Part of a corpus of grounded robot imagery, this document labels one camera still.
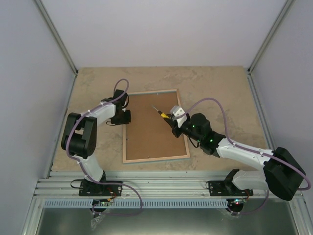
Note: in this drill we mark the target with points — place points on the grey slotted cable duct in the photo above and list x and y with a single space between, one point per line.
135 203

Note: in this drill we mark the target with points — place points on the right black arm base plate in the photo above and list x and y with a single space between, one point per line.
222 188

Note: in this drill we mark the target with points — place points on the clear plastic bag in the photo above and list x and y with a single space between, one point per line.
96 220

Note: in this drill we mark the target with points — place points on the teal wooden photo frame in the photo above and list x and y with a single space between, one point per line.
148 133

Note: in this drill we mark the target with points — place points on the aluminium rail base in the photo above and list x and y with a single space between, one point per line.
147 184

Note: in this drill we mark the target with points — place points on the aluminium corner post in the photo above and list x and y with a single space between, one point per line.
273 30
52 28

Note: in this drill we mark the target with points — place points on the right aluminium corner post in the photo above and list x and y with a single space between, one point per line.
273 30

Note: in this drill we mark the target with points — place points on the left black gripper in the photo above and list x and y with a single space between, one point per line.
126 121

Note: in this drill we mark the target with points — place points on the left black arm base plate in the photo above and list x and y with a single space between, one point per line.
88 188

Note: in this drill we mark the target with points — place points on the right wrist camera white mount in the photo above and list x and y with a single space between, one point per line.
178 115

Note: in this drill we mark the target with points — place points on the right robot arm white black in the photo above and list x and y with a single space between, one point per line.
275 170

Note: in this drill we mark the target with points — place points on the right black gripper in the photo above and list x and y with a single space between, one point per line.
174 125

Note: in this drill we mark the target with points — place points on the yellow handled screwdriver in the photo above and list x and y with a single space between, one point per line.
160 112

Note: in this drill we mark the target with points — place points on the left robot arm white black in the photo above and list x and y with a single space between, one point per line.
79 138

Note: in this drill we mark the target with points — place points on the left aluminium corner post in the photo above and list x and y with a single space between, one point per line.
52 28

